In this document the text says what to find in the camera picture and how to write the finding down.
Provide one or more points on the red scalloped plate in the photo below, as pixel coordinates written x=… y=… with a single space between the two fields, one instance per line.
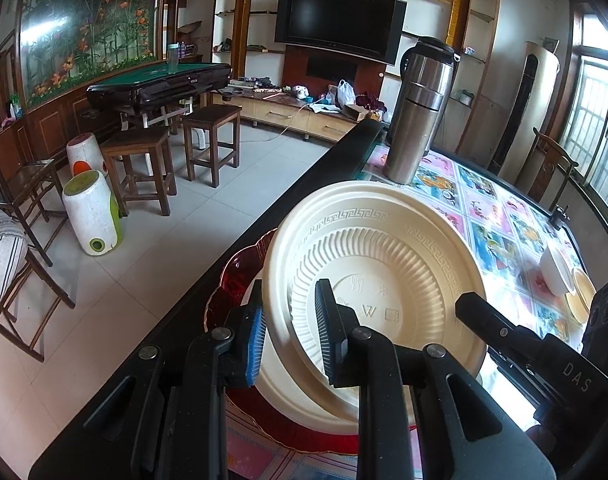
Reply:
x=229 y=280

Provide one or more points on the fruit print tablecloth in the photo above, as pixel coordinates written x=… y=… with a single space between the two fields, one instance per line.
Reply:
x=489 y=210

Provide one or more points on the wooden cushioned chair frame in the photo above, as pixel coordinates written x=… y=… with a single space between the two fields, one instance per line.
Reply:
x=39 y=285

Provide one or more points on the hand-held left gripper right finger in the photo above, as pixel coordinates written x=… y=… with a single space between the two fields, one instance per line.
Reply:
x=329 y=330

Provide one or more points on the wooden television cabinet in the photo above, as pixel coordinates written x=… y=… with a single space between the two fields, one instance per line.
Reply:
x=279 y=110

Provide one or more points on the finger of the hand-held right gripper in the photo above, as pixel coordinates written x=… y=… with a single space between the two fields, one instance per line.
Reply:
x=489 y=320

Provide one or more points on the striped seat cushion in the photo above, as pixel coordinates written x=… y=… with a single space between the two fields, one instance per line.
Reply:
x=1 y=255

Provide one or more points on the green top mahjong table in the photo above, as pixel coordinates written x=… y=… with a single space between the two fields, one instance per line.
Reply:
x=159 y=77

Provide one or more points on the black dining table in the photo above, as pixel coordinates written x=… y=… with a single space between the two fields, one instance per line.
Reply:
x=264 y=220

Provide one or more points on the white plastic stool green top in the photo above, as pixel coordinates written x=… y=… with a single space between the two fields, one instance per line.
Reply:
x=91 y=215

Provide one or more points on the barred window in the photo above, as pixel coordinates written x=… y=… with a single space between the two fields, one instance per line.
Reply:
x=599 y=110

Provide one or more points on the dark wooden chair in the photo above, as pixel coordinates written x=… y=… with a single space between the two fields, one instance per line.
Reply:
x=544 y=160

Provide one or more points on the floor standing air conditioner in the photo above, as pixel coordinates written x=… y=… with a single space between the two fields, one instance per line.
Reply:
x=529 y=105

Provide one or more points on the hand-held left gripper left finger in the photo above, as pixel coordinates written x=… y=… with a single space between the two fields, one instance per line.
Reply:
x=254 y=340

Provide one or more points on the large beige ribbed plate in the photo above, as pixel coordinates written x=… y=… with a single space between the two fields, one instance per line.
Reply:
x=384 y=240

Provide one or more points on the small black jar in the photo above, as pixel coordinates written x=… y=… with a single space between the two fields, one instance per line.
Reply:
x=559 y=216

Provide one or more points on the small beige ribbed bowl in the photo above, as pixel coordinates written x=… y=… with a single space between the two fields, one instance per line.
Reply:
x=581 y=295

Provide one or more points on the white plastic bag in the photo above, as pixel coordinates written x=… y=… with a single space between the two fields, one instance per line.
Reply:
x=345 y=92

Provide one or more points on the steel kettle flask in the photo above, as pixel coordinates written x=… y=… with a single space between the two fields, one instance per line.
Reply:
x=429 y=67

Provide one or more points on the white orange bin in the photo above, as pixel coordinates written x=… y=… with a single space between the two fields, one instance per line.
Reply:
x=84 y=152

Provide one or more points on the brown wooden armchair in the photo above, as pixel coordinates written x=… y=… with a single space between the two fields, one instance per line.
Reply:
x=24 y=175

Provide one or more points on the brown wooden stool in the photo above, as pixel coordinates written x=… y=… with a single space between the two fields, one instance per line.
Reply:
x=211 y=115
x=139 y=145

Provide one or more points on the small white bowl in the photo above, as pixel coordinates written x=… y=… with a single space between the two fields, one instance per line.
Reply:
x=554 y=270

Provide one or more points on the flat screen television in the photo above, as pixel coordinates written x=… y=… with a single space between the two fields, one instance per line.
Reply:
x=339 y=20

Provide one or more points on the floral wall mural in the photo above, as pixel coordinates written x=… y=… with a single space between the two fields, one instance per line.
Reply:
x=84 y=25

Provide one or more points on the large white plate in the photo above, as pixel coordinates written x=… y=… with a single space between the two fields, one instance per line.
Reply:
x=289 y=400

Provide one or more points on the slim steel thermos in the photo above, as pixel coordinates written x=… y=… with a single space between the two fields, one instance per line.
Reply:
x=411 y=145

